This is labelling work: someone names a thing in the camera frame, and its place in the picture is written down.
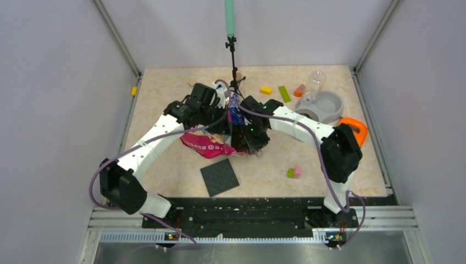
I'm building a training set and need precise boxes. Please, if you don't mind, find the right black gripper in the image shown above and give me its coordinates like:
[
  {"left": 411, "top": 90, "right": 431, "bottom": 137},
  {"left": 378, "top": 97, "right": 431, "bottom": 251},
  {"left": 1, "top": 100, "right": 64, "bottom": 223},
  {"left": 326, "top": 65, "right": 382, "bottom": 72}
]
[{"left": 241, "top": 121, "right": 270, "bottom": 154}]

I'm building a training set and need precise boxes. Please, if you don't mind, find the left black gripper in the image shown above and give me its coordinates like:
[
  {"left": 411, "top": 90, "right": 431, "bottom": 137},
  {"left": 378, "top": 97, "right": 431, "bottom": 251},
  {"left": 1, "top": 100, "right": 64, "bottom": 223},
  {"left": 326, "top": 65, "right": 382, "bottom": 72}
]
[{"left": 199, "top": 103, "right": 231, "bottom": 135}]

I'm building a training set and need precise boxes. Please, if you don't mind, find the colourful pet food bag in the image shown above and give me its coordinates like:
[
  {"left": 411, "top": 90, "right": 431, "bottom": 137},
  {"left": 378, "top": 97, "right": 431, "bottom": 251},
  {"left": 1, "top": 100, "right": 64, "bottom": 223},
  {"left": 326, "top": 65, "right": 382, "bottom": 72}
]
[{"left": 180, "top": 94, "right": 249, "bottom": 159}]

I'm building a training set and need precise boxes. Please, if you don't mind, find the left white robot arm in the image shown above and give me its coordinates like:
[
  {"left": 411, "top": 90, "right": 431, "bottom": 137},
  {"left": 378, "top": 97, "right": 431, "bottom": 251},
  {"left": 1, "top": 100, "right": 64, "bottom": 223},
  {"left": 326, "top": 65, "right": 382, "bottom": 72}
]
[{"left": 95, "top": 80, "right": 231, "bottom": 227}]

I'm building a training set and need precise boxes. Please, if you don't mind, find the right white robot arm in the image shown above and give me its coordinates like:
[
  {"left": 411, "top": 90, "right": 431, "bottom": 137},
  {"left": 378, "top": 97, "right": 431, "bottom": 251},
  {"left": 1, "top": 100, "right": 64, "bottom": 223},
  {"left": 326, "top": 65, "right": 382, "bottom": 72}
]
[{"left": 229, "top": 96, "right": 363, "bottom": 227}]

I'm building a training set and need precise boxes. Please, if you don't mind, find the grey double pet bowl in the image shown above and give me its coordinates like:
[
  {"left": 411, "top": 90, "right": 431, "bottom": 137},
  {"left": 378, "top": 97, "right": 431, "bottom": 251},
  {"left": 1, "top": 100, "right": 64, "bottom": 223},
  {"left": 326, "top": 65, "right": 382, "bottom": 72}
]
[{"left": 295, "top": 91, "right": 344, "bottom": 124}]

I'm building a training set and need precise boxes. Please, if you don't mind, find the yellow toy brick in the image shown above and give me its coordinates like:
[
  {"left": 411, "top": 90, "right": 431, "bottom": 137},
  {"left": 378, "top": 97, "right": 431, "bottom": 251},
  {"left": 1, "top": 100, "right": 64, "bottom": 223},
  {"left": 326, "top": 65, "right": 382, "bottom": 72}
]
[{"left": 260, "top": 86, "right": 273, "bottom": 95}]

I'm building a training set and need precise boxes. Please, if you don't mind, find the long green toy brick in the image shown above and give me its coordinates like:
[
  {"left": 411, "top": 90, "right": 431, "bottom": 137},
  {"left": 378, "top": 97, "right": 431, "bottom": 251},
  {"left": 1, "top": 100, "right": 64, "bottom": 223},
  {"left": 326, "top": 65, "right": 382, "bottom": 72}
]
[{"left": 278, "top": 86, "right": 291, "bottom": 103}]

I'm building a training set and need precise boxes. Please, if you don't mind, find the black square mat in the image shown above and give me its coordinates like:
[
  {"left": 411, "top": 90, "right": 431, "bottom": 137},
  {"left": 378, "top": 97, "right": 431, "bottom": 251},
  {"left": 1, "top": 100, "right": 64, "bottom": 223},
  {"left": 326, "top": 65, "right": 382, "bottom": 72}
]
[{"left": 200, "top": 159, "right": 240, "bottom": 197}]

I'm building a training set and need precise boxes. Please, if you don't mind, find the green and pink brick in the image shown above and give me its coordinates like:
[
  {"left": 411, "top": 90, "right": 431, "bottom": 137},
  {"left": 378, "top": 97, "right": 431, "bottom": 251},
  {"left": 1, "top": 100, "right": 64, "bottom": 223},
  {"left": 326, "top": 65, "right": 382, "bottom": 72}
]
[{"left": 287, "top": 166, "right": 302, "bottom": 179}]

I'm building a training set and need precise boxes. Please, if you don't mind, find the orange red toy brick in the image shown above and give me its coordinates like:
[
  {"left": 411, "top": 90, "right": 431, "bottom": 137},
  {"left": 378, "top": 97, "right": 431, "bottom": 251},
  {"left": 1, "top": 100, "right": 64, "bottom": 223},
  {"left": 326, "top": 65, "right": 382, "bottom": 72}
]
[{"left": 293, "top": 84, "right": 306, "bottom": 97}]

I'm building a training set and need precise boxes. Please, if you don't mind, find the clear water bottle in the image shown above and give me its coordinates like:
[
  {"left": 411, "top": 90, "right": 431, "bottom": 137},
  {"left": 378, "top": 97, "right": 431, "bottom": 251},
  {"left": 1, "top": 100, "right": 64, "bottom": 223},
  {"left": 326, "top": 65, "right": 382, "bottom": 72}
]
[{"left": 302, "top": 70, "right": 326, "bottom": 103}]

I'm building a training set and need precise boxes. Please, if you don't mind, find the black tripod with green pole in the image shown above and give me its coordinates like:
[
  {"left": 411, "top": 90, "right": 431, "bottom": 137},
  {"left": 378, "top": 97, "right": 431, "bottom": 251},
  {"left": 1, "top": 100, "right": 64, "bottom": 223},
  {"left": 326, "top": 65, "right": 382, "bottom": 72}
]
[{"left": 224, "top": 0, "right": 244, "bottom": 95}]

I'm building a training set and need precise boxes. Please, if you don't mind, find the yellow block on frame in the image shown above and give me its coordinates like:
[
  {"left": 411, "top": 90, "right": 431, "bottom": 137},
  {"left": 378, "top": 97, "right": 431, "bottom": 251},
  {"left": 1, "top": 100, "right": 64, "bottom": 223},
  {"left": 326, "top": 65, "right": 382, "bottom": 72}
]
[{"left": 131, "top": 86, "right": 138, "bottom": 97}]

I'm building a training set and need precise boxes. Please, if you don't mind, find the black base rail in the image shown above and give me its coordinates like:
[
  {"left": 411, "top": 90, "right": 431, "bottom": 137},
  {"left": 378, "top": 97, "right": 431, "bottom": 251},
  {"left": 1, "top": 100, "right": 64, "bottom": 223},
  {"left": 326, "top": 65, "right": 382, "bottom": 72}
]
[{"left": 129, "top": 196, "right": 397, "bottom": 239}]

